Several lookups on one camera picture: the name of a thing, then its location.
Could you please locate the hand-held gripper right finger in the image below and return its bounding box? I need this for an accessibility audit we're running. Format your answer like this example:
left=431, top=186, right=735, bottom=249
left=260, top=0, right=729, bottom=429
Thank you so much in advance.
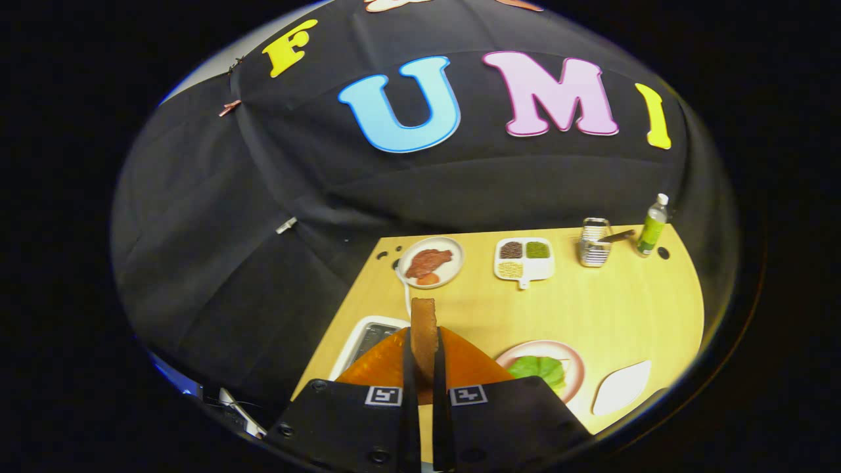
left=432, top=327, right=592, bottom=473

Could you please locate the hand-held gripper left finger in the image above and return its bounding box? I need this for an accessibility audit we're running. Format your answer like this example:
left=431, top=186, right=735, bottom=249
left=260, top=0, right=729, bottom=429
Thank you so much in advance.
left=266, top=327, right=421, bottom=473

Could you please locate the green lettuce leaf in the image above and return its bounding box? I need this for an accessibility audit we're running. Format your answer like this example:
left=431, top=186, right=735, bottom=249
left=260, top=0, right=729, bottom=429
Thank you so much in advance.
left=507, top=355, right=567, bottom=394

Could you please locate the toasted bread slice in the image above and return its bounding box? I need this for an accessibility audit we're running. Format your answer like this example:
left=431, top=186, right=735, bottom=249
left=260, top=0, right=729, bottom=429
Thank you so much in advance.
left=410, top=298, right=440, bottom=385

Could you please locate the white toaster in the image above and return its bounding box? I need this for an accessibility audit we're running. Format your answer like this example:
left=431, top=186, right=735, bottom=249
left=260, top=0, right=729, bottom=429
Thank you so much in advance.
left=329, top=315, right=411, bottom=382

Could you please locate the pink round plate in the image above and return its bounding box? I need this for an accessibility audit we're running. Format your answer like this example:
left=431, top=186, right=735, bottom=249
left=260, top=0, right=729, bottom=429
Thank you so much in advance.
left=495, top=340, right=585, bottom=404

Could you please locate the white divided bean dish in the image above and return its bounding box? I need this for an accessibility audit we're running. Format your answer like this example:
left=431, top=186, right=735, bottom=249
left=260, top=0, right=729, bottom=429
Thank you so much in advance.
left=493, top=236, right=556, bottom=290

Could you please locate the white plate with meat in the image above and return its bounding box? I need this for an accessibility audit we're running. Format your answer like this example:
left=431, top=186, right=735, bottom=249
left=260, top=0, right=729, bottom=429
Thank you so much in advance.
left=397, top=236, right=466, bottom=290

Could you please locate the brown meat piece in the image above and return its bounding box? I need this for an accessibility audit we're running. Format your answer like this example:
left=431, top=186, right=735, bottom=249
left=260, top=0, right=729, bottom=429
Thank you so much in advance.
left=405, top=248, right=454, bottom=286

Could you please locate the lit computer monitor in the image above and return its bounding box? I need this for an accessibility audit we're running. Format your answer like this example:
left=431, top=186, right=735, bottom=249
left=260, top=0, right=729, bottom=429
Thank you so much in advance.
left=150, top=353, right=201, bottom=397

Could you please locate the black backdrop cloth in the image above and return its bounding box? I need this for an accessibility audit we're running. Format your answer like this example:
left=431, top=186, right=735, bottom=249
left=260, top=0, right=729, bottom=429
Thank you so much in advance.
left=110, top=0, right=740, bottom=421

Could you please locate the green drink bottle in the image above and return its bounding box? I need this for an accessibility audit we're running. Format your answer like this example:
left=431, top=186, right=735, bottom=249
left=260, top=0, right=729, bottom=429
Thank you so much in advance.
left=635, top=193, right=670, bottom=258

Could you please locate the metal wire holder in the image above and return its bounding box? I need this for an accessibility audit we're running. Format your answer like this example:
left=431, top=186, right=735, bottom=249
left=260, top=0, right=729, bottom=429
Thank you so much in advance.
left=578, top=217, right=636, bottom=268

